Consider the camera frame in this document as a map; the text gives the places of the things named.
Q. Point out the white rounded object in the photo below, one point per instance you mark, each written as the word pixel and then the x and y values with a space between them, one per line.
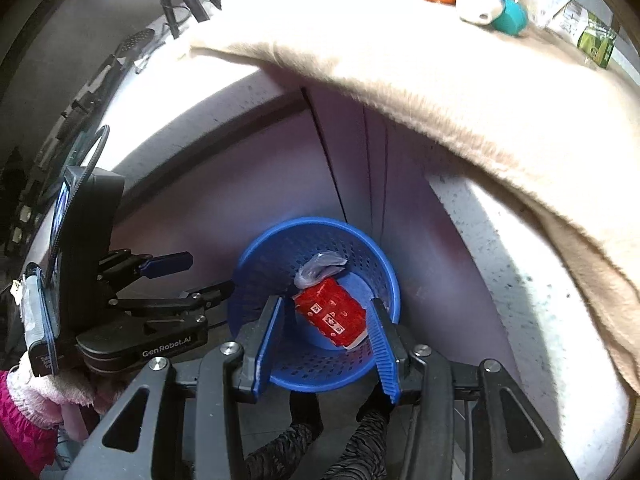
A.
pixel 477 5

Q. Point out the red snack packet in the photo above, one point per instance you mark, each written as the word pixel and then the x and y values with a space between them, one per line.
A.
pixel 330 310

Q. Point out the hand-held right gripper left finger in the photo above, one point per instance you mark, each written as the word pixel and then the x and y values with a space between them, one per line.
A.
pixel 267 345

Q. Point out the person's right leg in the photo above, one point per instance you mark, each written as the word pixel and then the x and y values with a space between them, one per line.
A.
pixel 367 435

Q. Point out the black gas stove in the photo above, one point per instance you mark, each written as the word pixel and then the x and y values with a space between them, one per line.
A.
pixel 75 110

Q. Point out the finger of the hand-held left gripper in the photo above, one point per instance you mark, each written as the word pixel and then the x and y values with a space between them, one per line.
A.
pixel 170 262
pixel 210 294

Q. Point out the beige fleece blanket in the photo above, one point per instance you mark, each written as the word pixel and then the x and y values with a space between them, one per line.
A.
pixel 450 85

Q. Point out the green packet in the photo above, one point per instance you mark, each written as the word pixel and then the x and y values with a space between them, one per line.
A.
pixel 595 42

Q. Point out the person's left forearm pink sleeve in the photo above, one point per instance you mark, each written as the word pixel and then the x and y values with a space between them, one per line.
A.
pixel 30 410

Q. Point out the teal rounded object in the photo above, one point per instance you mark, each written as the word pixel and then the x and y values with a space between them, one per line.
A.
pixel 512 17

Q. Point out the person's leg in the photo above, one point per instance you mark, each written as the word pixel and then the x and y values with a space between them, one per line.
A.
pixel 295 440
pixel 367 435

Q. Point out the blue perforated plastic basket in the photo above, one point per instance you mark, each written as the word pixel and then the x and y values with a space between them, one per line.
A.
pixel 280 255

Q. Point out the black oval object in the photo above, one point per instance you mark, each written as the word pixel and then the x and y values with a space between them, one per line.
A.
pixel 135 40

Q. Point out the clear plastic wrapper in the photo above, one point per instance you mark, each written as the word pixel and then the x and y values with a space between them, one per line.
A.
pixel 317 267

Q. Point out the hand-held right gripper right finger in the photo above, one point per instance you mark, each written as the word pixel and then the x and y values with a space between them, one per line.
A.
pixel 382 355

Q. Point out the person's left leg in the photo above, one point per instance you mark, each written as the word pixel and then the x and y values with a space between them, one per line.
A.
pixel 295 440

